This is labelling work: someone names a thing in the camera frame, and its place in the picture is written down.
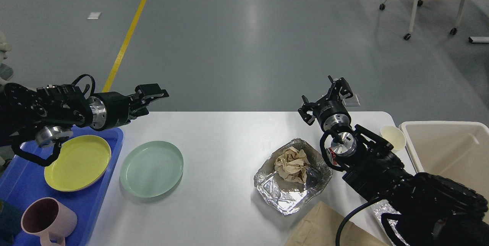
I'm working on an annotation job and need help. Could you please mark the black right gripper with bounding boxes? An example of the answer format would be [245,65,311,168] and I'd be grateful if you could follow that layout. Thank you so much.
[298,75,354,131]

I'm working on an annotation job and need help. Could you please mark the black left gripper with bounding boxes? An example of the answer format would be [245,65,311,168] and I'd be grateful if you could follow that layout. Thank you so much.
[89,84,170,131]

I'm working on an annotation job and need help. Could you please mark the mint green plate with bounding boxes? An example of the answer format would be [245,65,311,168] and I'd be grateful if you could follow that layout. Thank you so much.
[120,141,184,198]

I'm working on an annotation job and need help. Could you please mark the pink mug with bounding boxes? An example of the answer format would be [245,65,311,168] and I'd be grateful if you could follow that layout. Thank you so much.
[21,197,78,246]

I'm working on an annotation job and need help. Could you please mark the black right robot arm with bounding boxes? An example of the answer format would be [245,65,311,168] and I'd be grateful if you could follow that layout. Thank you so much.
[298,76,489,246]

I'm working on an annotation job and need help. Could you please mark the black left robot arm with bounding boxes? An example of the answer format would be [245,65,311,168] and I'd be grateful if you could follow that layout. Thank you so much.
[0,74,169,167]

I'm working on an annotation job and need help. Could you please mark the metal floor plate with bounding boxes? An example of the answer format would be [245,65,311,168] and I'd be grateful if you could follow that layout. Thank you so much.
[342,94,361,107]

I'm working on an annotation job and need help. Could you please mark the crumpled brown paper ball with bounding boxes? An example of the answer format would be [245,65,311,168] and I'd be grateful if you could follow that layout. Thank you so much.
[274,147,311,185]

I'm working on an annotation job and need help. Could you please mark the cream paper cup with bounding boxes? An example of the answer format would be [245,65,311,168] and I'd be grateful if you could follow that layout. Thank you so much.
[380,126,406,153]

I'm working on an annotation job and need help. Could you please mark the yellow plate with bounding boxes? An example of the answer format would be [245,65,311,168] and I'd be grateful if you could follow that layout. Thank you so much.
[44,135,112,192]

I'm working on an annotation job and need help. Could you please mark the white floor marker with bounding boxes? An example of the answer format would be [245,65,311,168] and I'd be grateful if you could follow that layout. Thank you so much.
[87,12,102,20]

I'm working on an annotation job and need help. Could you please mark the aluminium foil tray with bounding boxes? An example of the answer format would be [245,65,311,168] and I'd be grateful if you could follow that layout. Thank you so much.
[254,138,332,216]

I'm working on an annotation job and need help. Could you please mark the brown paper bag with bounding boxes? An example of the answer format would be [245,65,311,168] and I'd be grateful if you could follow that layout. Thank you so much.
[285,201,387,246]

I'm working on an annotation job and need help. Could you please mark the white chair left background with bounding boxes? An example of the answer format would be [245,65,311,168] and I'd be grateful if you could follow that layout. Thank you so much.
[0,30,14,86]

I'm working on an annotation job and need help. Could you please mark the beige plastic bin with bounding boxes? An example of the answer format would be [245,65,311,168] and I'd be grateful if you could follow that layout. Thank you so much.
[399,121,489,198]

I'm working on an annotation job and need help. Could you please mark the blue plastic tray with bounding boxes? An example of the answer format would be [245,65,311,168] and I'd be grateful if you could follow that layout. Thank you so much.
[0,128,123,246]

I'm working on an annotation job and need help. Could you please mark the white bar on floor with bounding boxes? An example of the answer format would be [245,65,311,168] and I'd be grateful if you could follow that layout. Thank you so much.
[468,36,489,44]

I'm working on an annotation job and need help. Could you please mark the dark teal cup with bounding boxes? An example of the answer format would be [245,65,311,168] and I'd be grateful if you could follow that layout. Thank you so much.
[0,199,23,246]

